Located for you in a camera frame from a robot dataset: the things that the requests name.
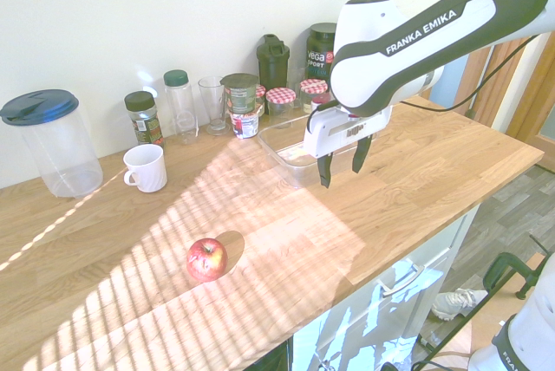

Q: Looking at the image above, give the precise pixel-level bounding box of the coffee jar with dark lid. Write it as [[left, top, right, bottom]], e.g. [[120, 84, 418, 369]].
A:
[[123, 90, 166, 150]]

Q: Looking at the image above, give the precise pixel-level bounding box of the black Vega Sport protein tub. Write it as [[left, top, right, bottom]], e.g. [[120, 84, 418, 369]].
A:
[[305, 22, 338, 82]]

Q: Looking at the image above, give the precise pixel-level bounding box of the metal drawer handle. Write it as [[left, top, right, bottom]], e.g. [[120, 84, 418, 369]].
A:
[[379, 263, 426, 298]]

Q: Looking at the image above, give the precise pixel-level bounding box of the tall clear drinking glass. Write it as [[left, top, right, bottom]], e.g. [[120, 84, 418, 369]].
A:
[[198, 76, 232, 137]]

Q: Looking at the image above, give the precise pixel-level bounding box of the black clamp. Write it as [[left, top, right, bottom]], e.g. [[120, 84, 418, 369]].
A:
[[483, 234, 555, 303]]

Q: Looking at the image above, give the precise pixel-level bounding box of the clear bottle with green lid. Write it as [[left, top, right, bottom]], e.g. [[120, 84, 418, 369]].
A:
[[163, 68, 199, 146]]

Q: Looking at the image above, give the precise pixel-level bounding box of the glass jar red checkered lid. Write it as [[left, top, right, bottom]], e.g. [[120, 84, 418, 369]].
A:
[[264, 87, 297, 129], [298, 78, 331, 107], [254, 84, 267, 117]]

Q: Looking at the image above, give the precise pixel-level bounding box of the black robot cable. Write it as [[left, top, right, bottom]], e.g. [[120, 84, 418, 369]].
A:
[[401, 32, 539, 111]]

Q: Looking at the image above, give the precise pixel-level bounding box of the red apple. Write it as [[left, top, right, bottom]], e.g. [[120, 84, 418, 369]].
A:
[[186, 238, 228, 282]]

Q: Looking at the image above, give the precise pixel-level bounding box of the white sneaker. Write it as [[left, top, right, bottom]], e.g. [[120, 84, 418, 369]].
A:
[[431, 287, 489, 322]]

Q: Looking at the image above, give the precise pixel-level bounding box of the red and white yogurt cup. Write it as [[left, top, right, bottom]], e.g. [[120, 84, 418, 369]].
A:
[[228, 110, 261, 140]]

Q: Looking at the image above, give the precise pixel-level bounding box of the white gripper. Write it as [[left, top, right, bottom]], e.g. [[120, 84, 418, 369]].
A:
[[302, 104, 394, 190]]

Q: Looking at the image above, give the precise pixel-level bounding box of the white ceramic mug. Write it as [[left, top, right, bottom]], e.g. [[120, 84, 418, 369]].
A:
[[122, 143, 168, 193]]

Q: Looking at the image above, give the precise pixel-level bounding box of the clear plastic rectangular container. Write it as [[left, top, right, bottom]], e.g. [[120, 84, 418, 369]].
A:
[[257, 115, 382, 189]]

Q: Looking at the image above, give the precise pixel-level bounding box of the black shaker bottle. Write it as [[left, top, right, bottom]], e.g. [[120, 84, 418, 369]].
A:
[[255, 33, 291, 91]]

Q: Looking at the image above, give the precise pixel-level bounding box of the clear pitcher with blue lid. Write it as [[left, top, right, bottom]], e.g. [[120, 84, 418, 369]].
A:
[[0, 88, 104, 199]]

